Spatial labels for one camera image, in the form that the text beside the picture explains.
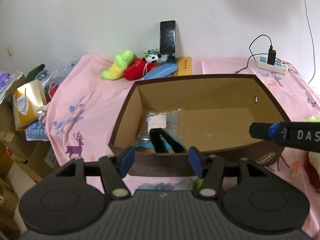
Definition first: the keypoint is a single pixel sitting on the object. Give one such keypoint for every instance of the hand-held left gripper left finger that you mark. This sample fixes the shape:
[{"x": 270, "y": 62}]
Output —
[{"x": 127, "y": 161}]

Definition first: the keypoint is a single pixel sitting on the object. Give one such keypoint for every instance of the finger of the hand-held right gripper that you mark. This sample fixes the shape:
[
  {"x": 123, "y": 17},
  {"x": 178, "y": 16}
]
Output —
[{"x": 273, "y": 131}]

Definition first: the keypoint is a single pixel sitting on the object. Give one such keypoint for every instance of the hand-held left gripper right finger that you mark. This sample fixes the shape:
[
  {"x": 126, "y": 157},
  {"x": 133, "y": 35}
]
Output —
[{"x": 196, "y": 163}]

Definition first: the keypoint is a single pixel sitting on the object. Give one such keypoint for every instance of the large light green plush toy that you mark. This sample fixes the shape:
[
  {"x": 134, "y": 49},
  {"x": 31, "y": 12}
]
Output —
[{"x": 197, "y": 184}]

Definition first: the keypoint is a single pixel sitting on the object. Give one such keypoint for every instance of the brown cardboard box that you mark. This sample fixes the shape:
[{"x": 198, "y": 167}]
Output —
[{"x": 220, "y": 122}]

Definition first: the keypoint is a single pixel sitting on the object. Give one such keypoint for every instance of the red and white plush toy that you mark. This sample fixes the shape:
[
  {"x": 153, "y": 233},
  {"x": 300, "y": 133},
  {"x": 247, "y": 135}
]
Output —
[{"x": 313, "y": 175}]

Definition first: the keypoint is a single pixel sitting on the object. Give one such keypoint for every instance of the teal plush toy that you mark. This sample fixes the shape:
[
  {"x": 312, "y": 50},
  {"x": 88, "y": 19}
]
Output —
[{"x": 150, "y": 186}]

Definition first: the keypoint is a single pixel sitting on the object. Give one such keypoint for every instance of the bright green plush toy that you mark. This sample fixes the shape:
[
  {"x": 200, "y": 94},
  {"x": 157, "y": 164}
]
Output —
[{"x": 312, "y": 119}]

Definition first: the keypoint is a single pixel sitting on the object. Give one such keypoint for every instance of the clear plastic bag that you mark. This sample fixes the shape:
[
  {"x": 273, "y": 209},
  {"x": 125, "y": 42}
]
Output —
[{"x": 172, "y": 120}]

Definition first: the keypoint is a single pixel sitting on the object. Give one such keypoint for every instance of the pink deer printed cloth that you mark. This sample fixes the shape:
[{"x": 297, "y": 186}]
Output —
[{"x": 100, "y": 105}]

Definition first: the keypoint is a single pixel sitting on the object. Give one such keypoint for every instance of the white power strip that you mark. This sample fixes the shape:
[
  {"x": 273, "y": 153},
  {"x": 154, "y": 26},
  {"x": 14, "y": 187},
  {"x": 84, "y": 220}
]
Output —
[{"x": 276, "y": 67}]

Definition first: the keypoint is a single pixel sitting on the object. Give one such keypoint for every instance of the black charger plug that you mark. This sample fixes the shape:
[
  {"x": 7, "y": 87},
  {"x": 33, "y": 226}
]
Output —
[{"x": 271, "y": 55}]

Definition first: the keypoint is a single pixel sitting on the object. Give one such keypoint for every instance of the blue patterned towel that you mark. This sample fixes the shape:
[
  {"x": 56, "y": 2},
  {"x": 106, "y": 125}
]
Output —
[{"x": 37, "y": 132}]

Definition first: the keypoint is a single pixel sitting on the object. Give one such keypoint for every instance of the green and yellow plush toy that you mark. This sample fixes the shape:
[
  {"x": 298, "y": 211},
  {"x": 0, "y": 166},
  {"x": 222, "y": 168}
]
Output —
[{"x": 117, "y": 66}]

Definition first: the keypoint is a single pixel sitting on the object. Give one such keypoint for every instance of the blue oval case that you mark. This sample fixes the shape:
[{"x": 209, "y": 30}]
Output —
[{"x": 161, "y": 70}]

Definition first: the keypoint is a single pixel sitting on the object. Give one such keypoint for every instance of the yellow rectangular box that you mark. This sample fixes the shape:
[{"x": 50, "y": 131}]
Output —
[{"x": 185, "y": 66}]

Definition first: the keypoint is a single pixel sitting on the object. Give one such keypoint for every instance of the panda plush toy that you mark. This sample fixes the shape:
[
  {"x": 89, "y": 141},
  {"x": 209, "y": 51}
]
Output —
[{"x": 152, "y": 58}]

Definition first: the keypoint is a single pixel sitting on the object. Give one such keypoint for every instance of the gold paper bag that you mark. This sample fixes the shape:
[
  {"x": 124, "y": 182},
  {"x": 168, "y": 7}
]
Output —
[{"x": 25, "y": 105}]

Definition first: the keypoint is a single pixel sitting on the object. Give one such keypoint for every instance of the dark green hat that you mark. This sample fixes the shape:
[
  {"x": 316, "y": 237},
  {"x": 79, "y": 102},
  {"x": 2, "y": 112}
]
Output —
[{"x": 35, "y": 71}]

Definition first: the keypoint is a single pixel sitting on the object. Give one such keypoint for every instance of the black phone on stand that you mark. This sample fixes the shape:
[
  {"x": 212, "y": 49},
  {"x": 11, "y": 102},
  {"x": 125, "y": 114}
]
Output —
[{"x": 167, "y": 37}]

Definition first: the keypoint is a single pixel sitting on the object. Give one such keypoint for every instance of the purple bag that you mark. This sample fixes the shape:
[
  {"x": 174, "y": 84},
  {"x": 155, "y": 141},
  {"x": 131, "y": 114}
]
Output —
[{"x": 5, "y": 78}]

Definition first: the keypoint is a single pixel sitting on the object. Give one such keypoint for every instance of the small beige wall fixture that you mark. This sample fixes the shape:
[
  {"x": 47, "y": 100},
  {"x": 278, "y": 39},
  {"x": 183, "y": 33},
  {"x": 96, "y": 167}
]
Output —
[{"x": 9, "y": 51}]

